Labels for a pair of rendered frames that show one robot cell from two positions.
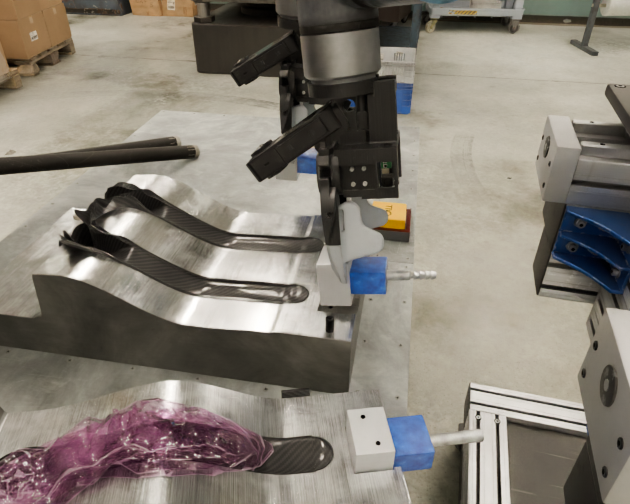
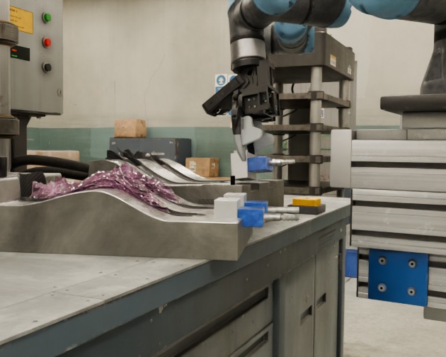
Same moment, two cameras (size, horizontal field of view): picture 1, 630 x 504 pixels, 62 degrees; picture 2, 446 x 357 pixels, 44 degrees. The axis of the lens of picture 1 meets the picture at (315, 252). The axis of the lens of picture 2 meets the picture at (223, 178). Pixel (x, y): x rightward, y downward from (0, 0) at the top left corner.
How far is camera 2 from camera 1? 0.79 m
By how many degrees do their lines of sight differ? 35
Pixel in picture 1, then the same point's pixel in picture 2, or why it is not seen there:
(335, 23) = (241, 35)
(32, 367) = not seen: hidden behind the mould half
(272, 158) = (214, 100)
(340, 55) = (243, 47)
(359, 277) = (252, 159)
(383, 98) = (263, 66)
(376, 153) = (258, 88)
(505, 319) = not seen: outside the picture
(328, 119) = (239, 78)
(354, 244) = (248, 135)
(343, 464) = not seen: hidden behind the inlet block
